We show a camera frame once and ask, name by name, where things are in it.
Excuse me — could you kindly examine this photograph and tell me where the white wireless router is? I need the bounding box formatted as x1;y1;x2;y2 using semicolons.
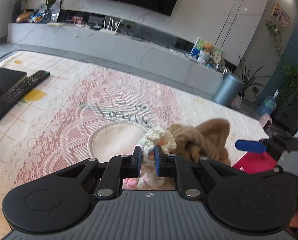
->
99;16;121;34

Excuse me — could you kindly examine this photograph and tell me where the pink stool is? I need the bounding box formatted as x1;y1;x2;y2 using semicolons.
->
259;114;272;130

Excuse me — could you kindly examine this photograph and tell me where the small plush bear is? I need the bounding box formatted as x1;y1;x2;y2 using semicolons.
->
199;42;213;63

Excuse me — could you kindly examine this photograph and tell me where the small round clock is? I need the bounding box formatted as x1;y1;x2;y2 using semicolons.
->
213;51;223;69

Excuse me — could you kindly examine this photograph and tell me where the framed wall picture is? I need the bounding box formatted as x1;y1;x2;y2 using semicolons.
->
271;2;291;30

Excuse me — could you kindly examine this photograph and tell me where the black shelf unit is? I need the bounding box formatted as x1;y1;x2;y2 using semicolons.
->
274;85;298;137

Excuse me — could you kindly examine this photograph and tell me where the blue water bottle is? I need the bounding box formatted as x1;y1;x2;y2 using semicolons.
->
256;89;279;115

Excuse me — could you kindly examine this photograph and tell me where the black remote control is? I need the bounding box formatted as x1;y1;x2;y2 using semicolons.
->
0;70;50;123

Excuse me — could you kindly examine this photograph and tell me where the dark vase with yellow flowers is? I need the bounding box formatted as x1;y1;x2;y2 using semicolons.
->
11;0;32;23

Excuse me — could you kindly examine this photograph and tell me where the red pouch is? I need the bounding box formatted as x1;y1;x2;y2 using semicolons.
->
233;152;277;174

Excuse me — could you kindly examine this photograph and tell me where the bushy green plant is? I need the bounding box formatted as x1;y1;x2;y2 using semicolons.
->
280;65;298;110

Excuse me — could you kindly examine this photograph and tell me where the long-leaf potted plant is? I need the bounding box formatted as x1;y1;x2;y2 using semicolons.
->
233;55;269;109

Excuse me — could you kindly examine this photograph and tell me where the hanging vine plant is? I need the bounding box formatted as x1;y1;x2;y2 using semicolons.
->
265;19;286;55

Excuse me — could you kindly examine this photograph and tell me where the brown plush toy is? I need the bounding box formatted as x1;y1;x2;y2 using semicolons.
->
169;117;231;167

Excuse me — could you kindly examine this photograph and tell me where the marble television cabinet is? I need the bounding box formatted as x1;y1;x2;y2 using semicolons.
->
7;22;227;97

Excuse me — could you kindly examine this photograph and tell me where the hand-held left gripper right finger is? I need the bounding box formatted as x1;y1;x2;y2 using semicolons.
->
154;145;242;198

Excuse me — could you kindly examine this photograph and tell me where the golden ornament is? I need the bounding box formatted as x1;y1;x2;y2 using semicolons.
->
16;11;35;23

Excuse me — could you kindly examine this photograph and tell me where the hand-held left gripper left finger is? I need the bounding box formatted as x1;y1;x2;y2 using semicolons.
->
56;145;142;198

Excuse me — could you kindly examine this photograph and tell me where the black set-top box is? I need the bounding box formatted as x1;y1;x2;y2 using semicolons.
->
0;67;28;103

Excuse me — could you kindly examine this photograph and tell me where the green and blue card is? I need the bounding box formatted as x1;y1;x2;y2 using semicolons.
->
189;37;207;60

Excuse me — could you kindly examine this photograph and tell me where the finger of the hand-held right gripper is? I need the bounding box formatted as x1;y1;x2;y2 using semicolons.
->
235;135;298;154
264;165;284;180

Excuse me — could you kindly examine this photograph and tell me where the blue-grey round trash bin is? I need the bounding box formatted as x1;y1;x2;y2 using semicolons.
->
213;73;244;107

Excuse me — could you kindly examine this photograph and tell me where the green plant in glass vase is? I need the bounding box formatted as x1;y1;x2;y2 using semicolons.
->
38;0;72;22

